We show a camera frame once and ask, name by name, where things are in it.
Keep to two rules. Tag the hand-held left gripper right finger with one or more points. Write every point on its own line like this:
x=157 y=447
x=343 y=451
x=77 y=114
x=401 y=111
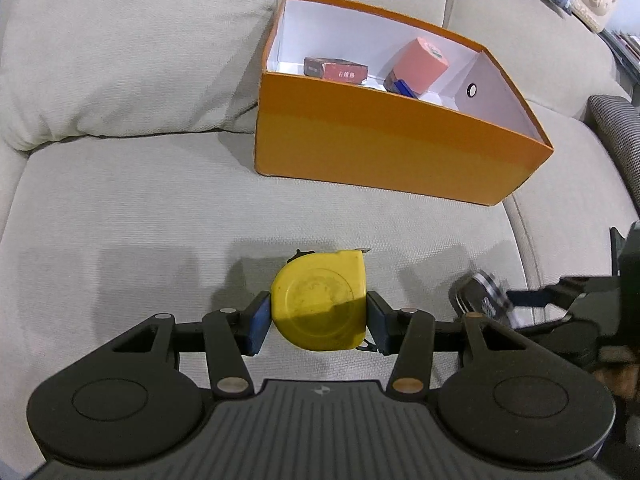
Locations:
x=378 y=322

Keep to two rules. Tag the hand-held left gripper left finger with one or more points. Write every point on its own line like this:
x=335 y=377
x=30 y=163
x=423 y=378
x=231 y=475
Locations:
x=258 y=322

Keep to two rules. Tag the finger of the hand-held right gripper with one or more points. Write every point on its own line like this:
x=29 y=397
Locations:
x=545 y=296

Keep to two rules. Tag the yellow tape measure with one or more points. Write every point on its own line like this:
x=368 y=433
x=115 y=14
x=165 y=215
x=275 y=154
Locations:
x=320 y=300

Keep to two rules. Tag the plaid glasses case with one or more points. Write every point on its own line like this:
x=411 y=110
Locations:
x=480 y=295

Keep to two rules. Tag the orange cardboard box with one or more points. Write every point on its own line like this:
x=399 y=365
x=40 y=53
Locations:
x=375 y=150

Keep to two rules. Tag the blue tin box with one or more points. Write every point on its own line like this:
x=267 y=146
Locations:
x=405 y=88

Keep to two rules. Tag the illustrated card box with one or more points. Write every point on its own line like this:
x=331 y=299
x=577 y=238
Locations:
x=340 y=72

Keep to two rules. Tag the pink cup with tinted lid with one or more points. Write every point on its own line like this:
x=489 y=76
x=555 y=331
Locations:
x=420 y=62

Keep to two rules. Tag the houndstooth cushion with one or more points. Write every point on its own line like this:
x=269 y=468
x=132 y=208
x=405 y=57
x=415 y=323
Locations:
x=617 y=130

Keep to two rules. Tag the stack of books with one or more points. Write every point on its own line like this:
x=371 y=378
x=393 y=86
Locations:
x=625 y=45

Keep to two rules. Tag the beige pillow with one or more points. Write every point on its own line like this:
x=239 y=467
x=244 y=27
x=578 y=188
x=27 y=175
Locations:
x=125 y=50

